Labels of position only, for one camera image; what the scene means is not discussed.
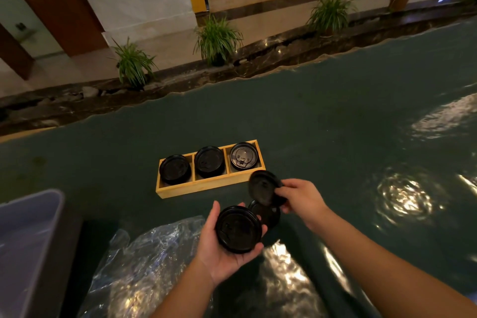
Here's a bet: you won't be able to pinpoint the person's left hand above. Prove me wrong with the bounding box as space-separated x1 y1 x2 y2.
195 200 269 287

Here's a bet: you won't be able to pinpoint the clear plastic bag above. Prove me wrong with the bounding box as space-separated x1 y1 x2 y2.
76 216 217 318

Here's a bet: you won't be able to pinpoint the dark green table cover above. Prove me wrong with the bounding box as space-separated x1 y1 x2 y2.
0 15 477 318

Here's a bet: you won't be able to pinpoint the black lids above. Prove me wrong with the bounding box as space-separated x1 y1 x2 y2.
194 146 226 179
229 142 259 171
159 154 192 185

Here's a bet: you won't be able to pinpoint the brown wooden door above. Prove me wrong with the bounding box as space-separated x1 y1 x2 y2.
0 0 109 57

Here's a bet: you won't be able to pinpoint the wooden three-compartment tray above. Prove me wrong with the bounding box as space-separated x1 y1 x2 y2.
155 139 266 200

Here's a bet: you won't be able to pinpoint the person's right forearm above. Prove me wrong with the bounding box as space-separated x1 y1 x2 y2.
309 208 477 318

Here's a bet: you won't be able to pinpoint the potted green grass plant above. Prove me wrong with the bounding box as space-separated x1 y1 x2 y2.
110 36 159 90
305 0 358 37
193 14 243 68

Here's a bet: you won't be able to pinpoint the black round lid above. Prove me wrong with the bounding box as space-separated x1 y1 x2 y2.
248 200 281 230
248 169 288 208
215 205 263 255

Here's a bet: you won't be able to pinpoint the dark brown door frame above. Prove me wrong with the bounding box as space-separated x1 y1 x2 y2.
0 23 35 80

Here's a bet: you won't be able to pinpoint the dark stone planter bed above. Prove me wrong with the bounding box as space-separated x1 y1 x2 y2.
0 0 477 138

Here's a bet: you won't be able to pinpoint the grey-purple plastic bin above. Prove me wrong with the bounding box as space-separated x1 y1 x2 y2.
0 189 66 318

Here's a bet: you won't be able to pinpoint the person's right hand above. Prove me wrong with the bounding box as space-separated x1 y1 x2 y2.
275 178 332 233

